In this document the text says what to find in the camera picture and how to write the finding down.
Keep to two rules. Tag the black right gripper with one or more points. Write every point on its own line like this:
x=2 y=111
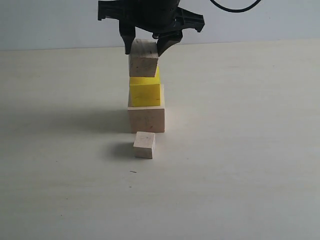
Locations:
x=161 y=17

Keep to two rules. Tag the large light wooden cube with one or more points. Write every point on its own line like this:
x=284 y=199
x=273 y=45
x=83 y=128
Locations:
x=148 y=118

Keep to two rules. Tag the yellow cube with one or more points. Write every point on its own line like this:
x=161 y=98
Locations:
x=145 y=91

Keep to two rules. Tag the small light wooden cube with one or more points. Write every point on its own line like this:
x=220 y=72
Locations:
x=144 y=145

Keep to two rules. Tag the medium striped wooden cube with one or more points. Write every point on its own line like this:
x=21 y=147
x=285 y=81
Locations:
x=143 y=58

